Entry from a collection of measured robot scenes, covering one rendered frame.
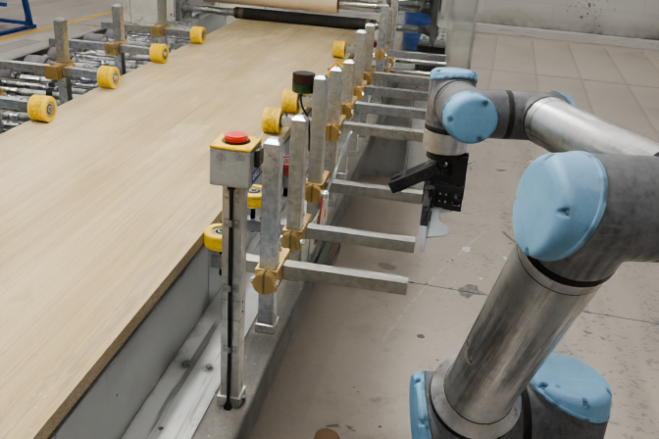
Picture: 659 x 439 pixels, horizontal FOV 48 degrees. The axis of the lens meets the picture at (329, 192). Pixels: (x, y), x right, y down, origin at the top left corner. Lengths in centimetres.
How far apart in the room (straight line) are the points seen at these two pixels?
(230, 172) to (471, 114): 43
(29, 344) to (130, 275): 26
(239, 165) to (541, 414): 65
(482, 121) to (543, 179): 53
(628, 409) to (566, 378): 155
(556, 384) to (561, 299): 44
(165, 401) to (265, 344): 24
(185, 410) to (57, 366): 41
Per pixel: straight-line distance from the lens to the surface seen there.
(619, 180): 80
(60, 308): 140
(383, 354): 288
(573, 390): 133
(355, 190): 206
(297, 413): 256
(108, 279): 147
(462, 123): 132
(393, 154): 453
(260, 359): 158
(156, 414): 158
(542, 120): 127
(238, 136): 121
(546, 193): 80
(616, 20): 1063
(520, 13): 1053
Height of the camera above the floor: 160
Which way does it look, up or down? 22 degrees down
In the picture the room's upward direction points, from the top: 4 degrees clockwise
